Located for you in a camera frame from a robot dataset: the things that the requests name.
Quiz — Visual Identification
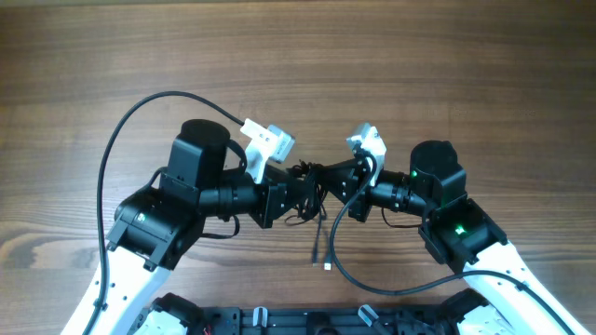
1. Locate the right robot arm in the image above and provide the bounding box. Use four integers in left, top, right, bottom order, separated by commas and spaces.
316, 141, 586, 334

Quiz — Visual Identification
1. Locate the black usb cable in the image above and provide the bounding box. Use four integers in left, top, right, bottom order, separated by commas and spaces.
283, 160, 333, 272

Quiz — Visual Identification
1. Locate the right camera black cable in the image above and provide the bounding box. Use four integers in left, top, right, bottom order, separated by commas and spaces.
328, 153, 578, 335

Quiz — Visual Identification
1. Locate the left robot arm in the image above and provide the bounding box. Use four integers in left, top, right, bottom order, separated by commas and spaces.
63, 119, 307, 334

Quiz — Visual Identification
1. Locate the left camera black cable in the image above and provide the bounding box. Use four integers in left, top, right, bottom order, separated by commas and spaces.
81, 90, 246, 335

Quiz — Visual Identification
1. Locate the camera black cable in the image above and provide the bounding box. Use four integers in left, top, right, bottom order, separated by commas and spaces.
328, 153, 578, 335
81, 90, 246, 335

